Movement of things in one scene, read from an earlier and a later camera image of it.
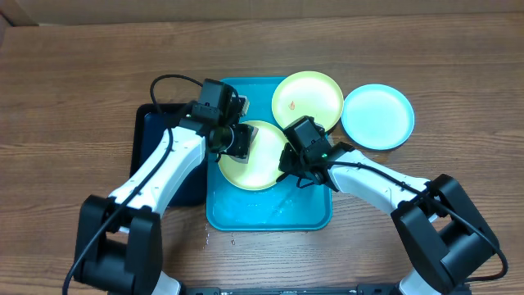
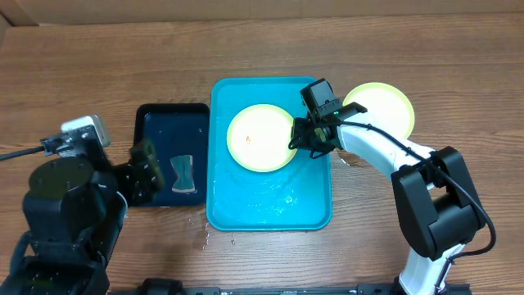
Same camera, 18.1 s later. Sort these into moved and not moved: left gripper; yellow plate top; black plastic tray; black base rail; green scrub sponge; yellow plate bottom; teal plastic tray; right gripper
Moved: green scrub sponge; right gripper; left gripper; yellow plate bottom; yellow plate top
Not moved: black base rail; black plastic tray; teal plastic tray
